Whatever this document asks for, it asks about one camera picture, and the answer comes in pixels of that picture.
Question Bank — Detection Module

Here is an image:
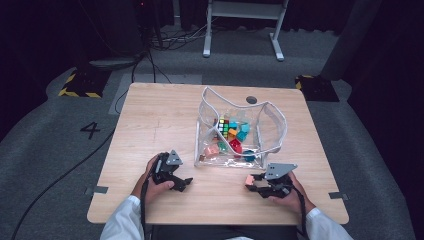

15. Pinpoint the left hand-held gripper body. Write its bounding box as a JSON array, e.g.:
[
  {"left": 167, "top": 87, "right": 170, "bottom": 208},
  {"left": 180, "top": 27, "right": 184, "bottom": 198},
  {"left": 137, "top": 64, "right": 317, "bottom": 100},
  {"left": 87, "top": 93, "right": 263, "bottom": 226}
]
[{"left": 151, "top": 149, "right": 184, "bottom": 185}]

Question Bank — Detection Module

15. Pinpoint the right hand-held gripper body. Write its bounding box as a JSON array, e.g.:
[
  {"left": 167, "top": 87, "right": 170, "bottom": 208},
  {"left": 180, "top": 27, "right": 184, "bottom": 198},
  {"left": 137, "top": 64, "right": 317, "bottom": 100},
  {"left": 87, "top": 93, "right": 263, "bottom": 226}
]
[{"left": 259, "top": 162, "right": 299, "bottom": 199}]

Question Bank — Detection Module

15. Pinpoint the clear plastic bag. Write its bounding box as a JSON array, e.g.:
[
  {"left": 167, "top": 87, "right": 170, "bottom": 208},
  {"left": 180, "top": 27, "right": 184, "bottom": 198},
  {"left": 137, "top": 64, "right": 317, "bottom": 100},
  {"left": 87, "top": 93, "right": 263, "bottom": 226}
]
[{"left": 194, "top": 85, "right": 288, "bottom": 171}]

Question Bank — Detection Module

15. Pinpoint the multicoloured puzzle cube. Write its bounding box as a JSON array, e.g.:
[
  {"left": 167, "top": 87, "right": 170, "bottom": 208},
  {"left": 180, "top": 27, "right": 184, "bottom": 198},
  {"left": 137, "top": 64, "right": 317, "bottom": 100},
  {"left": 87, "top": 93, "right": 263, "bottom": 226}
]
[{"left": 214, "top": 115, "right": 231, "bottom": 140}]

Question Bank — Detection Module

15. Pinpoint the person's right hand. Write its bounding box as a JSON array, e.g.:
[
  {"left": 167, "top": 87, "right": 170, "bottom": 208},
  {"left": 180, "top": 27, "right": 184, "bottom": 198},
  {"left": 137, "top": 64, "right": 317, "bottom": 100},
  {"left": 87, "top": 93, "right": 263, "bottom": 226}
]
[{"left": 268, "top": 171, "right": 316, "bottom": 214}]

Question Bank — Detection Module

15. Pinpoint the person's left hand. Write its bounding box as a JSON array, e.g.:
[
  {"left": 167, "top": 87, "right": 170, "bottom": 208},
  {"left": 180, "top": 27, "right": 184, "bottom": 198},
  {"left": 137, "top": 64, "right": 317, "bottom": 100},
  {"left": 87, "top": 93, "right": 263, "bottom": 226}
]
[{"left": 131, "top": 154, "right": 176, "bottom": 204}]

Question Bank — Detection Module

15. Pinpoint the grey floor tape strip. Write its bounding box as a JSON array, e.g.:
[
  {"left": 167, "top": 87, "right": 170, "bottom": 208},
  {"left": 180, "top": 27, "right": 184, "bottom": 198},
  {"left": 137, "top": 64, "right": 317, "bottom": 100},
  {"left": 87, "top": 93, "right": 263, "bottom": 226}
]
[
  {"left": 328, "top": 191, "right": 350, "bottom": 201},
  {"left": 84, "top": 185, "right": 109, "bottom": 196}
]

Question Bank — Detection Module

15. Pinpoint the grey stand base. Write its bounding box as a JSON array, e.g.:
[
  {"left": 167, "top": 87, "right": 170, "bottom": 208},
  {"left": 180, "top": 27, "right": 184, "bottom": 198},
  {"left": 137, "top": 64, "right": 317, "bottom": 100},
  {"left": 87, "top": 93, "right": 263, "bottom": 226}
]
[{"left": 88, "top": 57, "right": 143, "bottom": 72}]

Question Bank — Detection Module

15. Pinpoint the right hand-held gripper cable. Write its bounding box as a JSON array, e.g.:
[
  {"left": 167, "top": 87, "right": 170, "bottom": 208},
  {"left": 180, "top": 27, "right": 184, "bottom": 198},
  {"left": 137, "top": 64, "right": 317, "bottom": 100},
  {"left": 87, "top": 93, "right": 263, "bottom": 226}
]
[{"left": 289, "top": 181, "right": 309, "bottom": 239}]

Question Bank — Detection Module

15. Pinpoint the hand-held gripper cable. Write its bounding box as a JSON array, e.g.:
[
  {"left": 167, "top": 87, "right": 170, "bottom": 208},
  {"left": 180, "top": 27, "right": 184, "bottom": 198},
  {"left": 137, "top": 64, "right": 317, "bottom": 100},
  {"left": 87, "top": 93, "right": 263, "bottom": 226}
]
[
  {"left": 289, "top": 181, "right": 309, "bottom": 239},
  {"left": 139, "top": 173, "right": 151, "bottom": 240}
]

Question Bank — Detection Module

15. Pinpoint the left hand-held gripper cable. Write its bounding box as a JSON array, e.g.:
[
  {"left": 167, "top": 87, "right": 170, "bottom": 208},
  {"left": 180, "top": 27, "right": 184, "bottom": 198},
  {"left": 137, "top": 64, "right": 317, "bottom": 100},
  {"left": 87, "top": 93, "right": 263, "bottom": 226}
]
[{"left": 139, "top": 173, "right": 151, "bottom": 240}]

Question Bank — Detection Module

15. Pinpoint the long black floor cable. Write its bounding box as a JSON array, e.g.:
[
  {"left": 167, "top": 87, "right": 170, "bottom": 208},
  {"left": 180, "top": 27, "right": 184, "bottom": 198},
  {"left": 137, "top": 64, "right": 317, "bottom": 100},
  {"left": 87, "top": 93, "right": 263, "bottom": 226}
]
[{"left": 11, "top": 128, "right": 116, "bottom": 240}]

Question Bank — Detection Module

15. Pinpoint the black yellow striped base plate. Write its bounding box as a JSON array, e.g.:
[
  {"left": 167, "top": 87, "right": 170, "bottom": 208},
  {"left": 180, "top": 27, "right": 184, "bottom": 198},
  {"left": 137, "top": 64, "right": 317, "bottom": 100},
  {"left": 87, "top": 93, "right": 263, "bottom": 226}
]
[
  {"left": 58, "top": 68, "right": 113, "bottom": 99},
  {"left": 294, "top": 74, "right": 340, "bottom": 103}
]

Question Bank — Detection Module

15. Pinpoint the bundle of floor cables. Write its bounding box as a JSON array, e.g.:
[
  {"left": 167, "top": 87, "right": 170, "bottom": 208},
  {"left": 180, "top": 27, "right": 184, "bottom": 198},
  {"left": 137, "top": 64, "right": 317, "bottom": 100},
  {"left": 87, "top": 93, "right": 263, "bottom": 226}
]
[{"left": 146, "top": 19, "right": 214, "bottom": 51}]

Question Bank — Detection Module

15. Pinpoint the white metal desk frame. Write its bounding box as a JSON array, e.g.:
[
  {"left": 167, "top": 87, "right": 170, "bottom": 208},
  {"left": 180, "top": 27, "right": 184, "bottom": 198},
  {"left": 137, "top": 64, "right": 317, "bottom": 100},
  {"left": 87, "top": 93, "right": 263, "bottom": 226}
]
[{"left": 202, "top": 0, "right": 290, "bottom": 62}]

